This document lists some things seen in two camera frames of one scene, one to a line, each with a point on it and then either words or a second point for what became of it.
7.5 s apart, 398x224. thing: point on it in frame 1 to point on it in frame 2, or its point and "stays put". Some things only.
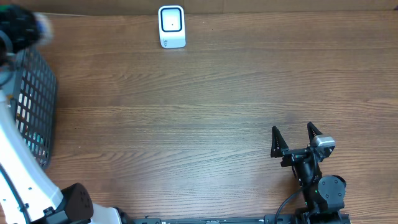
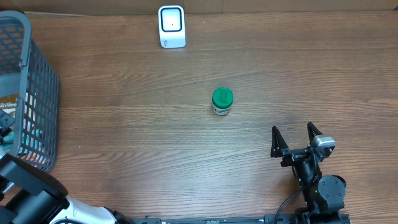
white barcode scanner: x=172 y=27 stays put
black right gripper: x=280 y=147 stays put
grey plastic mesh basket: x=33 y=90 stays put
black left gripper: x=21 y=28 to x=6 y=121
